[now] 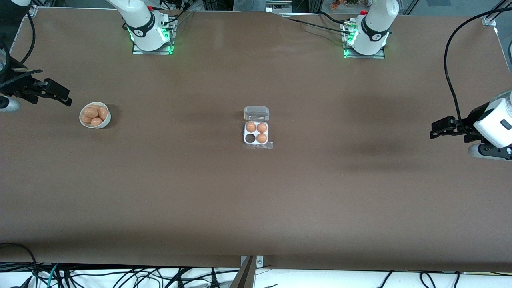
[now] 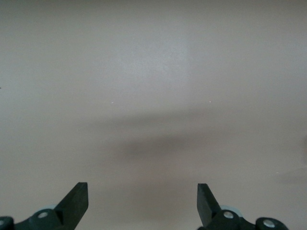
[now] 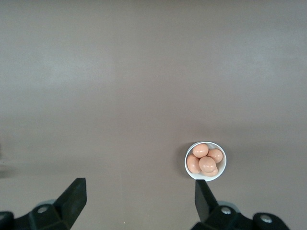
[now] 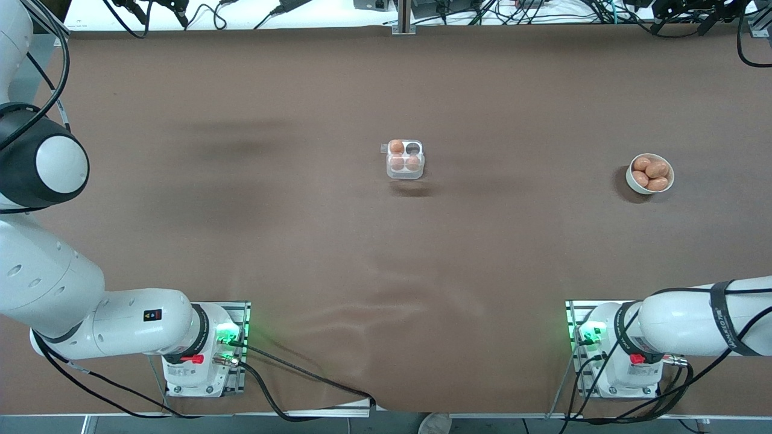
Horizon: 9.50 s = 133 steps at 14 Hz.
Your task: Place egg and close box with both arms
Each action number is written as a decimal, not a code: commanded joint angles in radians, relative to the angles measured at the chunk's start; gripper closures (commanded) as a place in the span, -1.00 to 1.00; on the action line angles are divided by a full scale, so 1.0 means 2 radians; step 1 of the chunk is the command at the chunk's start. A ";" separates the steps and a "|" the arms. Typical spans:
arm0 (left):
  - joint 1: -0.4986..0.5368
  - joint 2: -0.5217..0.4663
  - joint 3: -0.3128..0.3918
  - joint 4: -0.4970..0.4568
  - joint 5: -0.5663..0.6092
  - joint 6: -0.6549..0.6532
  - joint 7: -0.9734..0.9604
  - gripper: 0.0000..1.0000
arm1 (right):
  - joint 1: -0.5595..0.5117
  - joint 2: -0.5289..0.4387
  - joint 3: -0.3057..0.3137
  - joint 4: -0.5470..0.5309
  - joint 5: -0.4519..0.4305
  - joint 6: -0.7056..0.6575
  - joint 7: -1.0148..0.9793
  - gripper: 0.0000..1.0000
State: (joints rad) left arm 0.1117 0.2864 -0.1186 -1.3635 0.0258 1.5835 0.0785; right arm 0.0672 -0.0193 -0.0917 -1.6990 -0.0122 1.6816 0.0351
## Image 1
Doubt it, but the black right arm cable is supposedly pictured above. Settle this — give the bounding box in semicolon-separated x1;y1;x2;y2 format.
18;14;36;64

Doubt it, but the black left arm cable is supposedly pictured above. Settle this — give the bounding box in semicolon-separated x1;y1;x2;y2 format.
443;11;512;134

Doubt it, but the dark camera support bar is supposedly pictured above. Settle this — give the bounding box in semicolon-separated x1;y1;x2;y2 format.
230;256;256;288

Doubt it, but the grey background equipment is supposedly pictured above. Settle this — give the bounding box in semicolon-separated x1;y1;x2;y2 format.
266;0;308;12

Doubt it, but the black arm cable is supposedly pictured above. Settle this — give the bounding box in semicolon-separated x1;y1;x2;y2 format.
443;11;512;134
18;14;36;64

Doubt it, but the teal cable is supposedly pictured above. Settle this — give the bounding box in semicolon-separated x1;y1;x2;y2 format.
47;263;60;288

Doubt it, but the clear plastic egg box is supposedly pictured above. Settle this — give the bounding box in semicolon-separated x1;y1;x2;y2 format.
242;106;274;150

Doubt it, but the white round bowl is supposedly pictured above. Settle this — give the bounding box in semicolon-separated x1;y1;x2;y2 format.
79;102;112;129

